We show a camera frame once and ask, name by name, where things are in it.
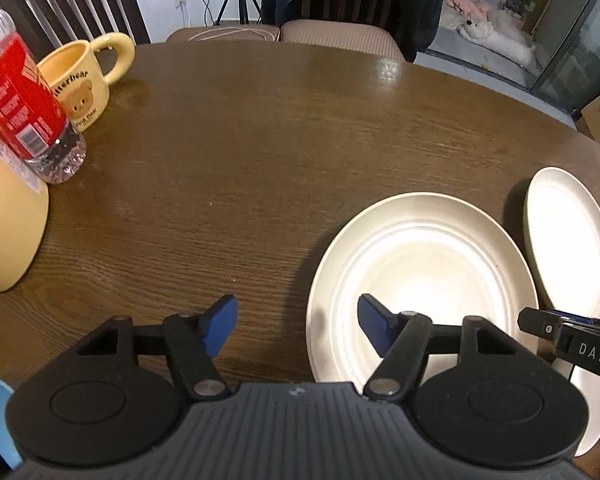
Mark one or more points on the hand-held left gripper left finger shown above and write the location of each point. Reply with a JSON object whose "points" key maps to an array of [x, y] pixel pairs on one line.
{"points": [[220, 325]]}

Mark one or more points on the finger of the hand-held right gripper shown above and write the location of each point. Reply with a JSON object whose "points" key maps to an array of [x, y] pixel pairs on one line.
{"points": [[537, 322]]}

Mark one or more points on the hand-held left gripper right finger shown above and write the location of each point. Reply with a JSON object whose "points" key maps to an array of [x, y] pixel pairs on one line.
{"points": [[375, 322]]}

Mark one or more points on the cream plate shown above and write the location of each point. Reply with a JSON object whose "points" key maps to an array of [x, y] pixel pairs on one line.
{"points": [[565, 240], [420, 260]]}

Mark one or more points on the cardboard box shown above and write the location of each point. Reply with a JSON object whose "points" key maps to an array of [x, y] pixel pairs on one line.
{"points": [[592, 120]]}

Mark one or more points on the yellow thermos jug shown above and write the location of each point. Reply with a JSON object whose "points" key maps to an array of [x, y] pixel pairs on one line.
{"points": [[5, 230]]}

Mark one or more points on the glass sliding door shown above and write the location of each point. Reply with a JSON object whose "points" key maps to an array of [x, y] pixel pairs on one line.
{"points": [[575, 50]]}

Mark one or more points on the yellow bear mug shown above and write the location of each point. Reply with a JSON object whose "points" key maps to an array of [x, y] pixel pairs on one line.
{"points": [[75, 90]]}

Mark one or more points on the white plush toy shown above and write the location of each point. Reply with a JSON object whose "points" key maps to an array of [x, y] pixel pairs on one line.
{"points": [[500, 42]]}

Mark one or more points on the brown seat cushion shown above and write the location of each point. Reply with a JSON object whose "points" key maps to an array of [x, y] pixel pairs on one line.
{"points": [[180, 36], [340, 35]]}

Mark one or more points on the red drink bottle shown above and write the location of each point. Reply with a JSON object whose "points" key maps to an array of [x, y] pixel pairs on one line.
{"points": [[15, 95]]}

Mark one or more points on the pink blanket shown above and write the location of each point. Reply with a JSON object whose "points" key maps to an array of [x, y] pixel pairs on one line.
{"points": [[465, 7]]}

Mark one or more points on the dark wooden slatted chair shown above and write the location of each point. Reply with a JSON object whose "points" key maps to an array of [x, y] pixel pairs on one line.
{"points": [[125, 5]]}

